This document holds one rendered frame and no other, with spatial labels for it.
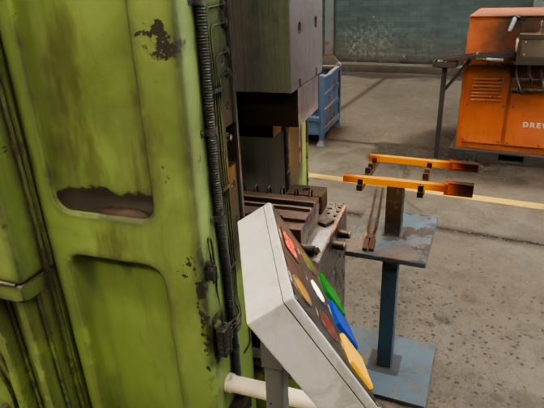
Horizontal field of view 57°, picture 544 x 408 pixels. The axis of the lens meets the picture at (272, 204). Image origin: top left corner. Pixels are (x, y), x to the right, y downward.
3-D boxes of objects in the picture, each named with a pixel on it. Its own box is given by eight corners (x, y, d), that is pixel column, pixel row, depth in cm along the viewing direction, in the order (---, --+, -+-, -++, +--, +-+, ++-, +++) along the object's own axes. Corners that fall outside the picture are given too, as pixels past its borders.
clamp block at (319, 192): (327, 204, 168) (327, 186, 165) (321, 214, 161) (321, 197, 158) (293, 201, 172) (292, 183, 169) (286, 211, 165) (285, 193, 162)
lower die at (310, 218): (318, 219, 158) (318, 195, 154) (300, 250, 141) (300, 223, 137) (198, 206, 171) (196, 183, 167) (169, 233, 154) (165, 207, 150)
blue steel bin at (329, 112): (342, 125, 585) (343, 62, 555) (324, 146, 518) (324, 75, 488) (247, 120, 626) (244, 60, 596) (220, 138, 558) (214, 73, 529)
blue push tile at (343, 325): (349, 323, 101) (330, 298, 98) (358, 348, 94) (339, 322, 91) (341, 328, 101) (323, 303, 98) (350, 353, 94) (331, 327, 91)
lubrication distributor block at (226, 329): (237, 351, 131) (234, 308, 125) (228, 367, 126) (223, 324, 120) (225, 349, 132) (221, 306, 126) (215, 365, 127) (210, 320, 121)
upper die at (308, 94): (318, 108, 143) (318, 74, 139) (298, 127, 126) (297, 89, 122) (187, 103, 156) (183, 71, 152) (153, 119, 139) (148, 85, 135)
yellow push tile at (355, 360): (362, 358, 92) (342, 331, 89) (374, 388, 85) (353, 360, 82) (354, 362, 92) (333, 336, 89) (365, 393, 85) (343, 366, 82)
